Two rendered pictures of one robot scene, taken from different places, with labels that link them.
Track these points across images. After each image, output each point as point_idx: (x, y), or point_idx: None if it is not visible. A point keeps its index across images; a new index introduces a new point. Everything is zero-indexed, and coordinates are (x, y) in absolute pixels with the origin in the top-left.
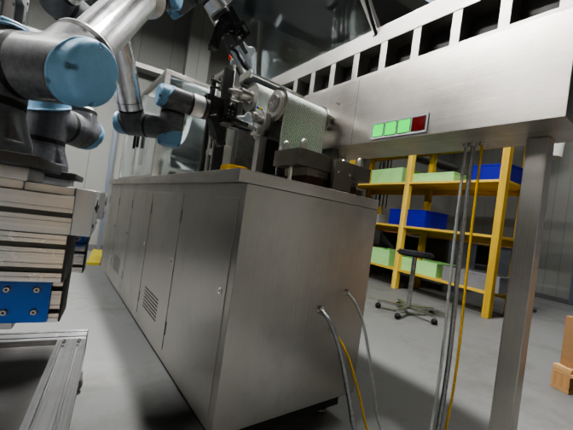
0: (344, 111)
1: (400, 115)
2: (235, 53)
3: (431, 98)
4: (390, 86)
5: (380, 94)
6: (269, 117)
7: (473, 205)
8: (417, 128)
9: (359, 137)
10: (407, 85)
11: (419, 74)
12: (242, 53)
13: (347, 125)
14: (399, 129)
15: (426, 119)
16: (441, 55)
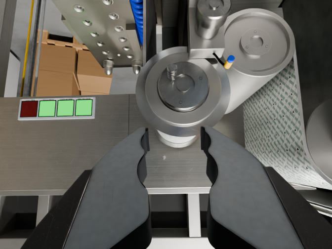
0: (150, 144)
1: (55, 122)
2: (209, 207)
3: (17, 136)
4: (73, 164)
5: (87, 156)
6: (188, 46)
7: (25, 57)
8: (29, 103)
9: (115, 102)
10: (48, 159)
11: (31, 169)
12: (111, 180)
13: (140, 121)
14: (52, 105)
15: (19, 112)
16: (6, 185)
